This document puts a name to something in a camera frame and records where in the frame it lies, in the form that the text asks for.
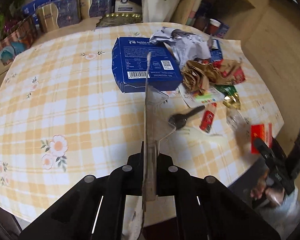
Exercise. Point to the gold foil wrapper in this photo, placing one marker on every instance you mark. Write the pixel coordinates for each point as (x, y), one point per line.
(232, 101)

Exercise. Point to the red paper cup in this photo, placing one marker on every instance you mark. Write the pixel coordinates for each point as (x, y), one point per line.
(213, 27)

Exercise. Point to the clear plastic packaging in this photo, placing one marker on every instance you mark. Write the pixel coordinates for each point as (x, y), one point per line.
(152, 120)

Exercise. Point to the blue ice cream carton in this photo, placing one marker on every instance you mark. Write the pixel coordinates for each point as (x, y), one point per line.
(216, 53)

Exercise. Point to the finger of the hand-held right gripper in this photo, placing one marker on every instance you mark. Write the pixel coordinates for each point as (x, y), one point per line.
(265, 150)

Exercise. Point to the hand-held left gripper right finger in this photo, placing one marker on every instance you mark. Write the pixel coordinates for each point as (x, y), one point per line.
(165, 175)

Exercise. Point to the black plastic spoon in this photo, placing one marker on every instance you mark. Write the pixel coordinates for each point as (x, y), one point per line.
(177, 121)

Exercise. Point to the stack of pastel cups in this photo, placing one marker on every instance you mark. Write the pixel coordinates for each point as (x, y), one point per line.
(196, 10)

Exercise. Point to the crumpled brown paper bag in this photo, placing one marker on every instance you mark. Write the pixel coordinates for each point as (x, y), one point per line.
(197, 75)

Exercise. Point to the white plant pot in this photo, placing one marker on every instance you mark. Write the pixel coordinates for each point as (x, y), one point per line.
(157, 7)

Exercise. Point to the colourful paper leaflet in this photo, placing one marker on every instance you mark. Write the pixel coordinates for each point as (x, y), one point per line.
(202, 96)

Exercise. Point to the green packet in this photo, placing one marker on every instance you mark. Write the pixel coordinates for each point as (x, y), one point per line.
(226, 89)

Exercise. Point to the small blue box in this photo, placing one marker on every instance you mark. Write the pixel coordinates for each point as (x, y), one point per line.
(223, 30)

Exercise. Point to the gold tray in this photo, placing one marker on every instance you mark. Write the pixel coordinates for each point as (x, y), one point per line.
(120, 20)

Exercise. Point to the white plastic fork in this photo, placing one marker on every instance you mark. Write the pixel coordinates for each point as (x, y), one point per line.
(197, 132)

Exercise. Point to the red card packet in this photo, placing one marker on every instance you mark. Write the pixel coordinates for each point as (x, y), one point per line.
(261, 132)

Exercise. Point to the blue cardboard box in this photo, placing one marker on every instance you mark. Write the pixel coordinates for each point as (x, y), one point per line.
(137, 62)

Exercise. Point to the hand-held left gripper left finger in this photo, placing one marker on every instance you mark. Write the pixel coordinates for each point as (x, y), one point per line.
(133, 175)

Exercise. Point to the person's right hand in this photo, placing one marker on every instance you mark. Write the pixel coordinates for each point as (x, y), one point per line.
(265, 191)

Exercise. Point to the red sachet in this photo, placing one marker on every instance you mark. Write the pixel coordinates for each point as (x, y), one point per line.
(208, 117)

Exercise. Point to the yellow checked tablecloth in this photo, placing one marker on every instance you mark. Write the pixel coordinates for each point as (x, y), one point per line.
(65, 92)

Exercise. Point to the crumpled red packet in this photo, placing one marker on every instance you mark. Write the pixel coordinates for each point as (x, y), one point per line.
(237, 76)

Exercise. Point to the long blue box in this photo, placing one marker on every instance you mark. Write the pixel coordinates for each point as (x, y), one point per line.
(35, 5)

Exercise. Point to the blue and gold gift box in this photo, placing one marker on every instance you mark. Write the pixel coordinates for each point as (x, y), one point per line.
(62, 12)
(97, 3)

